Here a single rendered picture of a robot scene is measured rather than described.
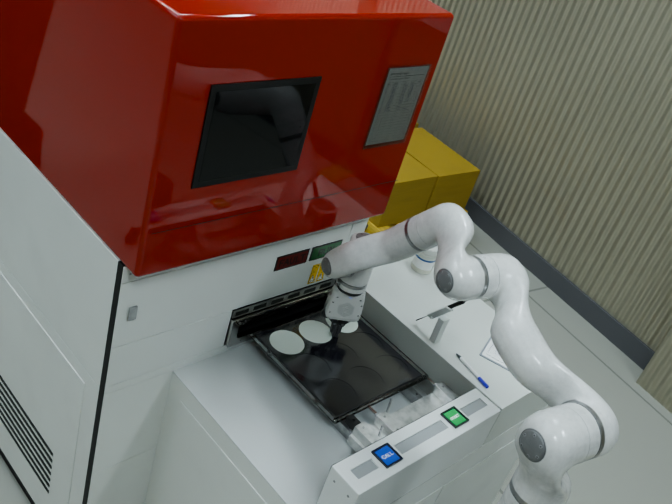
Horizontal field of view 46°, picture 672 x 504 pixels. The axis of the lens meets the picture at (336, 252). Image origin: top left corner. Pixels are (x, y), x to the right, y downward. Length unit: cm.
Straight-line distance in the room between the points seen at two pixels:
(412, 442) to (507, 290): 46
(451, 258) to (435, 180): 284
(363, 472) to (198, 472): 53
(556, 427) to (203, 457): 97
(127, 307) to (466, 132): 360
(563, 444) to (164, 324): 99
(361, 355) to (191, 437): 52
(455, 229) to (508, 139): 317
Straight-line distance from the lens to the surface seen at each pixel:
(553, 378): 172
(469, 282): 172
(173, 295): 197
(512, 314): 173
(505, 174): 498
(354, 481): 185
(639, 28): 445
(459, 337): 237
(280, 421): 211
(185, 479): 230
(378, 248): 200
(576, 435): 163
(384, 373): 223
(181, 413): 219
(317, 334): 228
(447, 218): 183
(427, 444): 200
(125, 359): 203
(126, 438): 227
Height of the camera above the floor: 230
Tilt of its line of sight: 32 degrees down
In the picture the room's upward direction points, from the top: 18 degrees clockwise
